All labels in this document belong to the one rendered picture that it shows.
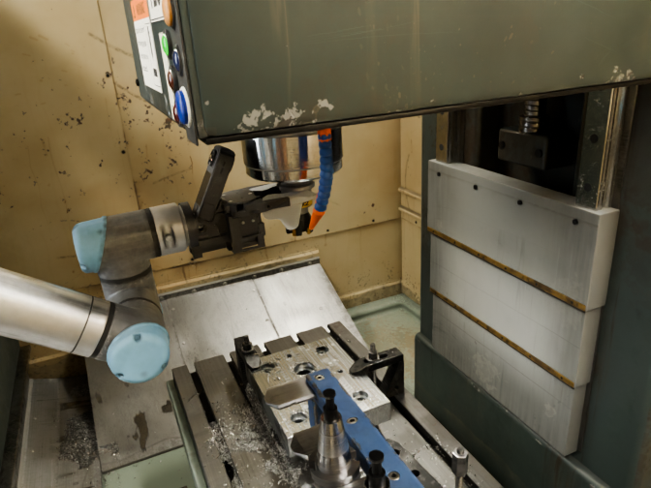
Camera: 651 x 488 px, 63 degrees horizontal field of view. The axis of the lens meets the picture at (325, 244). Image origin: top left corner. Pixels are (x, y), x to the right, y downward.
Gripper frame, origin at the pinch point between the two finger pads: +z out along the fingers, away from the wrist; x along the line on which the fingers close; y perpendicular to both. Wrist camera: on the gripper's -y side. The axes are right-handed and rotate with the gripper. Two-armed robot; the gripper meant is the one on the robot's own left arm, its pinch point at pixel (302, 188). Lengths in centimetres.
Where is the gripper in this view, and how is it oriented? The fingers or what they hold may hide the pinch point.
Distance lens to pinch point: 88.5
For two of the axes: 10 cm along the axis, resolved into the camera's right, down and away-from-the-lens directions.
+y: 0.8, 9.2, 3.8
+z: 9.1, -2.3, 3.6
